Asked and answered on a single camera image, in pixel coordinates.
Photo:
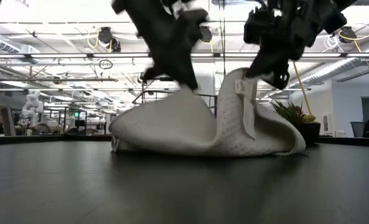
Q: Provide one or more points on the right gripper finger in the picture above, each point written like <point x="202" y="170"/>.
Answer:
<point x="268" y="63"/>
<point x="281" y="81"/>

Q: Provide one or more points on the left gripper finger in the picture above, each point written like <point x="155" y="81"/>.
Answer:
<point x="179" y="71"/>
<point x="151" y="74"/>

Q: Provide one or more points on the grey microfiber towel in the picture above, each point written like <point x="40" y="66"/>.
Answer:
<point x="187" y="124"/>

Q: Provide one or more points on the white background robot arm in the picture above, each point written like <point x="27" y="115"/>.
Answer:
<point x="31" y="105"/>

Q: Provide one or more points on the white pillar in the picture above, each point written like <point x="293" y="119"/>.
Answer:
<point x="207" y="82"/>

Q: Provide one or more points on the potted succulent plant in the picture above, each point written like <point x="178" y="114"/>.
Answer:
<point x="308" y="132"/>

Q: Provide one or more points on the small white container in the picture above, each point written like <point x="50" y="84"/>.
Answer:
<point x="340" y="133"/>

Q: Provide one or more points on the grey office chair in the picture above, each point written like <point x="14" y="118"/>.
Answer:
<point x="7" y="118"/>

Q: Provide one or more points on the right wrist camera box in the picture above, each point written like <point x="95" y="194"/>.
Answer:
<point x="254" y="26"/>

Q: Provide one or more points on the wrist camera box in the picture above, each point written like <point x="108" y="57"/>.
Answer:
<point x="193" y="21"/>
<point x="254" y="26"/>

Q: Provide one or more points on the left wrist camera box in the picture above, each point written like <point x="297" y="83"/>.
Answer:
<point x="193" y="21"/>

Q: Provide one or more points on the white wall dispenser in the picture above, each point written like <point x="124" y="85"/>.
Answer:
<point x="327" y="123"/>

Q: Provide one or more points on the silver air duct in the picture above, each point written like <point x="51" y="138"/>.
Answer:
<point x="0" y="43"/>
<point x="343" y="67"/>

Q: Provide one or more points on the black background shelf frame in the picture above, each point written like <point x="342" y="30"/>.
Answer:
<point x="64" y="108"/>

